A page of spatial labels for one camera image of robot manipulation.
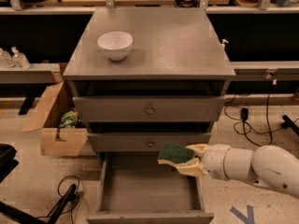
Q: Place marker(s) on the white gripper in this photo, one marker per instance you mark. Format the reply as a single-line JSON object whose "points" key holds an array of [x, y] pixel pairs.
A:
{"points": [[213, 161]]}

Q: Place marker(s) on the yellow green sponge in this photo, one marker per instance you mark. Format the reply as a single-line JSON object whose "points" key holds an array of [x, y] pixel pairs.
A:
{"points": [[173, 154]]}

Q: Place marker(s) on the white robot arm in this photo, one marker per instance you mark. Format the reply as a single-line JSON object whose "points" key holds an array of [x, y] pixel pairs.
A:
{"points": [[267, 167]]}

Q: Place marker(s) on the grey open bottom drawer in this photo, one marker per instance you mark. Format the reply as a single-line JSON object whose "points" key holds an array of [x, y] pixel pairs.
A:
{"points": [[136, 189]]}

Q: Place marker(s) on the grey wooden drawer cabinet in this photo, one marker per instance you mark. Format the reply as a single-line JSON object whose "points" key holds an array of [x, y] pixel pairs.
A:
{"points": [[175, 53]]}

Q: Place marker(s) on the grey middle drawer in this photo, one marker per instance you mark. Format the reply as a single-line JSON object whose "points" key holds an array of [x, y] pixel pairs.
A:
{"points": [[110, 142]]}

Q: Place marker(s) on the grey top drawer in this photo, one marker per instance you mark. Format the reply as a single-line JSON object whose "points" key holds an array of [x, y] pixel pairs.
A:
{"points": [[141, 109]]}

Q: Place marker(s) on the black stand leg right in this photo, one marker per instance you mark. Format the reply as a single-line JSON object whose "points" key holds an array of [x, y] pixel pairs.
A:
{"points": [[288, 123]]}

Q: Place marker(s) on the green snack bag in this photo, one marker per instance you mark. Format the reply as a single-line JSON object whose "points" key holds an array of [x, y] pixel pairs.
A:
{"points": [[69, 119]]}

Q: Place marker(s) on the open cardboard box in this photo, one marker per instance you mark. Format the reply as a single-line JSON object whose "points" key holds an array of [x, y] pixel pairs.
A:
{"points": [[55, 101]]}

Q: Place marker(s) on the white ceramic bowl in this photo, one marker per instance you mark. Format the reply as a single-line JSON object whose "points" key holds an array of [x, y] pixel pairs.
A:
{"points": [[115, 45]]}

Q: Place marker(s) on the black chair base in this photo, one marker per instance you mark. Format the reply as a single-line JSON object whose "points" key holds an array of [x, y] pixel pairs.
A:
{"points": [[22, 200]]}

